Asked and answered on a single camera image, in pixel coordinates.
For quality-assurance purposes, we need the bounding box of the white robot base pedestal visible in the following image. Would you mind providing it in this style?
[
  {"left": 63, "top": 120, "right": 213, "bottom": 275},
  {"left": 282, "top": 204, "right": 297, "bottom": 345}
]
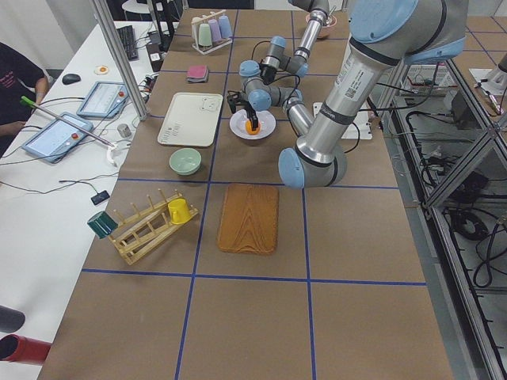
[{"left": 341, "top": 112, "right": 372, "bottom": 140}]

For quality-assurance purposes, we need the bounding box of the green bowl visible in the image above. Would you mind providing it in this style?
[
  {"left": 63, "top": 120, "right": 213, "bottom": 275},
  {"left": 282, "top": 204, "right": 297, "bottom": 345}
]
[{"left": 169, "top": 148, "right": 202, "bottom": 176}]

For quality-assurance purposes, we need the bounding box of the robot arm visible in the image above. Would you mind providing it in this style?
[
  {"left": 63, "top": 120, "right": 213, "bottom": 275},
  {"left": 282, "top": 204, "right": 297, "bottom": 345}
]
[
  {"left": 239, "top": 1, "right": 469, "bottom": 188},
  {"left": 261, "top": 0, "right": 330, "bottom": 85}
]

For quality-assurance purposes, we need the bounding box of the grey cloth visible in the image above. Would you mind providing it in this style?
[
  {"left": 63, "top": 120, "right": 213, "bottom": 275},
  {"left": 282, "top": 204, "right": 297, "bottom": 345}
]
[{"left": 186, "top": 66, "right": 210, "bottom": 84}]

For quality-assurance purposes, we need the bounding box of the dark green cup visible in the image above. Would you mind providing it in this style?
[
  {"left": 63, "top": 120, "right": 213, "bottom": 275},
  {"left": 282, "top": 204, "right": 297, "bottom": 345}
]
[{"left": 87, "top": 211, "right": 118, "bottom": 239}]

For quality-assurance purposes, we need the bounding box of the green tipped metal rod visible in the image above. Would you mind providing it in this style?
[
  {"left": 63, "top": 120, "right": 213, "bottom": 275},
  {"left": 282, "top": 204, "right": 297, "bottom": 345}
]
[{"left": 21, "top": 96, "right": 116, "bottom": 149}]

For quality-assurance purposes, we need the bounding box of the small black sensor device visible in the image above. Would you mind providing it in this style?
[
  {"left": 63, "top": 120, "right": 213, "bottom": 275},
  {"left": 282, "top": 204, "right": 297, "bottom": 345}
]
[{"left": 90, "top": 191, "right": 110, "bottom": 206}]

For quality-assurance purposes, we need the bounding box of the red cylinder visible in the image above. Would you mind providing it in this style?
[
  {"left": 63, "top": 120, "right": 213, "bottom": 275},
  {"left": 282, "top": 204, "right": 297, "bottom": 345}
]
[{"left": 1, "top": 334, "right": 51, "bottom": 365}]

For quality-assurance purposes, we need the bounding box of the far teach pendant tablet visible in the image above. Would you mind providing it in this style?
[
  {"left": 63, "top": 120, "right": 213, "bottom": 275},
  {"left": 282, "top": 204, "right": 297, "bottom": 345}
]
[{"left": 76, "top": 81, "right": 128, "bottom": 119}]

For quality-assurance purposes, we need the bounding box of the wooden drying rack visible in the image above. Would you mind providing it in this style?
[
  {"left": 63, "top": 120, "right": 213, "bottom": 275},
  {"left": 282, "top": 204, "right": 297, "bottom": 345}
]
[{"left": 107, "top": 188, "right": 199, "bottom": 265}]

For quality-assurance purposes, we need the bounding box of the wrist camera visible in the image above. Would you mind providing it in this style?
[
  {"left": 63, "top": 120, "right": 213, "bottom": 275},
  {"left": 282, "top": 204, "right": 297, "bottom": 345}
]
[{"left": 227, "top": 90, "right": 247, "bottom": 115}]

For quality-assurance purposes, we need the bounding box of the white round plate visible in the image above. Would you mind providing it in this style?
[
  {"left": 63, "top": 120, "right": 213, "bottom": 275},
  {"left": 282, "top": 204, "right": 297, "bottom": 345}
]
[{"left": 230, "top": 109, "right": 276, "bottom": 140}]

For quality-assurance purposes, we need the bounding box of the cream bear tray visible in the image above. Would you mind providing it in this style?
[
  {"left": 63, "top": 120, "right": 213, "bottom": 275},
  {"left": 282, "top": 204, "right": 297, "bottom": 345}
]
[{"left": 157, "top": 92, "right": 223, "bottom": 147}]

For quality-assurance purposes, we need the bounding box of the black computer mouse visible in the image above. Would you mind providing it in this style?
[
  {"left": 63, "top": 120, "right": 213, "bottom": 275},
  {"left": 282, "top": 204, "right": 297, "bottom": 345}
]
[{"left": 62, "top": 74, "right": 81, "bottom": 86}]

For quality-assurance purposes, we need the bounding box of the pink bowl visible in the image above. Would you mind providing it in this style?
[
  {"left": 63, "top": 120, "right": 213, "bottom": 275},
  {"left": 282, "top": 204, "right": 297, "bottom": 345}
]
[{"left": 305, "top": 15, "right": 337, "bottom": 40}]

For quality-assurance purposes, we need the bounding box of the person in black shirt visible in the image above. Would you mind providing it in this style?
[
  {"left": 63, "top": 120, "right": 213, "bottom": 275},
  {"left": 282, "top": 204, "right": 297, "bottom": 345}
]
[{"left": 1, "top": 43, "right": 49, "bottom": 155}]

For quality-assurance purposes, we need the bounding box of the yellow cup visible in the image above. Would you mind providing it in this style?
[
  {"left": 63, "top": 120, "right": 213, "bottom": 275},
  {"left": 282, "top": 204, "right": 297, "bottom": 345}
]
[{"left": 167, "top": 198, "right": 192, "bottom": 225}]

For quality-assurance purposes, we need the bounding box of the blue cup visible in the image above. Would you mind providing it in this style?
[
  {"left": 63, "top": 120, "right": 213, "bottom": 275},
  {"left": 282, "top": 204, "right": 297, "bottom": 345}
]
[{"left": 218, "top": 14, "right": 233, "bottom": 40}]

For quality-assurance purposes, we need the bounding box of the teach pendant tablet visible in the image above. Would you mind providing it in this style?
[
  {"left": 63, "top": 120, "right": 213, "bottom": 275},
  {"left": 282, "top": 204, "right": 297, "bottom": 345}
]
[
  {"left": 21, "top": 120, "right": 86, "bottom": 163},
  {"left": 76, "top": 81, "right": 128, "bottom": 119}
]

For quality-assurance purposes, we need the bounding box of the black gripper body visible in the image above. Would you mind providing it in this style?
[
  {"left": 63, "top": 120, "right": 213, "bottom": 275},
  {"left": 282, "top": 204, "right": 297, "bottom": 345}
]
[
  {"left": 243, "top": 102, "right": 257, "bottom": 119},
  {"left": 260, "top": 65, "right": 277, "bottom": 84}
]

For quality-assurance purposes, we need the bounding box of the purple cup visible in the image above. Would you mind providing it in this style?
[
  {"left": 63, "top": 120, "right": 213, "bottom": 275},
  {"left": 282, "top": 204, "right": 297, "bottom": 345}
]
[{"left": 208, "top": 18, "right": 222, "bottom": 44}]

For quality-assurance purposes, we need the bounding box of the aluminium frame post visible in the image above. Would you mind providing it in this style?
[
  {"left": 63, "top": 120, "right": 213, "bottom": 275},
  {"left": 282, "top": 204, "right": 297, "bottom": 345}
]
[{"left": 90, "top": 0, "right": 148, "bottom": 121}]

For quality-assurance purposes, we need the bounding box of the wooden cutting board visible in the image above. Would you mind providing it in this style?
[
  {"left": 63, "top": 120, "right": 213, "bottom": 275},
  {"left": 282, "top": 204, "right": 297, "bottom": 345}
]
[{"left": 217, "top": 184, "right": 279, "bottom": 255}]

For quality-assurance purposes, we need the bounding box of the near teach pendant tablet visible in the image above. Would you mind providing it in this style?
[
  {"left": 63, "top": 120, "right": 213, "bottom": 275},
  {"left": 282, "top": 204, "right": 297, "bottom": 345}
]
[{"left": 21, "top": 120, "right": 86, "bottom": 163}]

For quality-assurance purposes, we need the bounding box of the orange fruit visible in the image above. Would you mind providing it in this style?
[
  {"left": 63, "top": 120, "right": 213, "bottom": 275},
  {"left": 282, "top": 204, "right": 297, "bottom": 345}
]
[{"left": 245, "top": 120, "right": 261, "bottom": 135}]

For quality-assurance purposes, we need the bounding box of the black keyboard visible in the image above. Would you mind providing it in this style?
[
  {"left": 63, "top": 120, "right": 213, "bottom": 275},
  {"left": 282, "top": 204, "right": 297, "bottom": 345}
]
[{"left": 116, "top": 25, "right": 139, "bottom": 61}]

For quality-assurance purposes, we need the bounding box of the white cup rack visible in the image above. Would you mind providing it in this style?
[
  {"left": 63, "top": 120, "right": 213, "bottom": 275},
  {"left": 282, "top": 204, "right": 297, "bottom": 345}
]
[{"left": 191, "top": 9, "right": 233, "bottom": 55}]

